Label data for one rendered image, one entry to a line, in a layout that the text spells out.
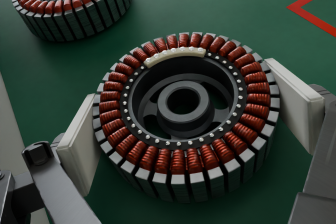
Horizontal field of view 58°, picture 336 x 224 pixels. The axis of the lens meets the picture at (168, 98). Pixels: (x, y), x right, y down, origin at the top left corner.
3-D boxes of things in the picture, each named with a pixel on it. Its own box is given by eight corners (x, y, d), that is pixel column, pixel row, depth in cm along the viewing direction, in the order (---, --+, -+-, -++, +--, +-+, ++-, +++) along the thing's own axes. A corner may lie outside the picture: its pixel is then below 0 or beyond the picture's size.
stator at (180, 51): (301, 187, 17) (315, 157, 14) (107, 220, 18) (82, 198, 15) (246, 51, 24) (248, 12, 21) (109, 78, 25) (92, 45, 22)
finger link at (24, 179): (60, 212, 13) (-5, 225, 13) (85, 151, 18) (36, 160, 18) (48, 185, 13) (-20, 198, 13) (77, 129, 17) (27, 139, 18)
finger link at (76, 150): (88, 197, 15) (74, 199, 15) (109, 130, 22) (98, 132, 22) (69, 145, 14) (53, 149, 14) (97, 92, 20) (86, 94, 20)
